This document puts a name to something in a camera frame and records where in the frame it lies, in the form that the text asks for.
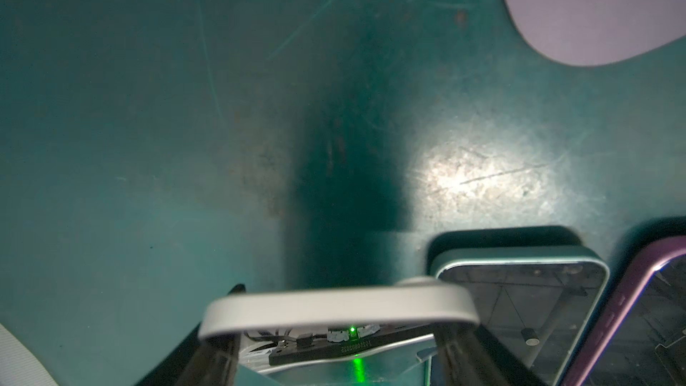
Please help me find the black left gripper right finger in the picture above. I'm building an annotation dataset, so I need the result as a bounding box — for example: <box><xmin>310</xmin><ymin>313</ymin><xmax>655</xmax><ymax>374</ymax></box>
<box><xmin>433</xmin><ymin>323</ymin><xmax>544</xmax><ymax>386</ymax></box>

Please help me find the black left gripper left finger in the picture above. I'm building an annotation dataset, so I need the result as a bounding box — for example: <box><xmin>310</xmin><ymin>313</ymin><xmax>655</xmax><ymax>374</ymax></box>
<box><xmin>136</xmin><ymin>323</ymin><xmax>241</xmax><ymax>385</ymax></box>

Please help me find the silver phone black screen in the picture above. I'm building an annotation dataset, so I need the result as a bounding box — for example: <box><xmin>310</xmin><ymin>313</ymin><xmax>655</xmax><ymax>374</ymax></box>
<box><xmin>429</xmin><ymin>246</ymin><xmax>610</xmax><ymax>385</ymax></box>

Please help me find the purple phone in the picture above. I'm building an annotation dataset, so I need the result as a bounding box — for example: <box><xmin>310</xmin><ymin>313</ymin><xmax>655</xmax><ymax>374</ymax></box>
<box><xmin>560</xmin><ymin>235</ymin><xmax>685</xmax><ymax>385</ymax></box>

